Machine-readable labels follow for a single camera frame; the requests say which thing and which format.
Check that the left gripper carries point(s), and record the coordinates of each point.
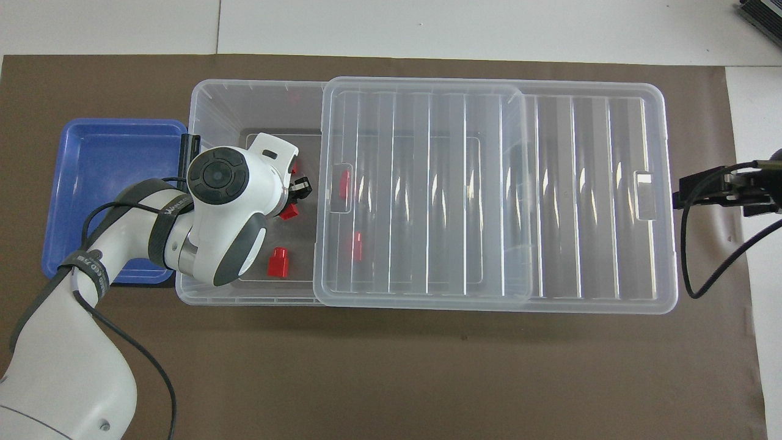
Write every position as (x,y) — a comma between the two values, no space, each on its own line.
(300,188)

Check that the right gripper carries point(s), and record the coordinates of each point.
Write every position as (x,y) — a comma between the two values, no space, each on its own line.
(763,192)

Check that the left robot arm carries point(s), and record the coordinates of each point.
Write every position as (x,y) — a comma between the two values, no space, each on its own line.
(67,366)

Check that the clear plastic storage box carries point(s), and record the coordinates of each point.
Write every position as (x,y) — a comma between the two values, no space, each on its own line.
(256,104)

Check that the black clip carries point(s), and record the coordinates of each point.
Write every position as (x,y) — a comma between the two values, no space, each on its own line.
(190,153)

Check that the clear ribbed plastic lid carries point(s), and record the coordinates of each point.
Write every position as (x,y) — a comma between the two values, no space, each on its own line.
(580,201)

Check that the black stand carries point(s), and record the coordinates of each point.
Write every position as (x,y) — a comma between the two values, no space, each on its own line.
(762,14)

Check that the blue plastic tray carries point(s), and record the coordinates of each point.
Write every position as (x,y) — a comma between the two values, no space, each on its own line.
(104,159)

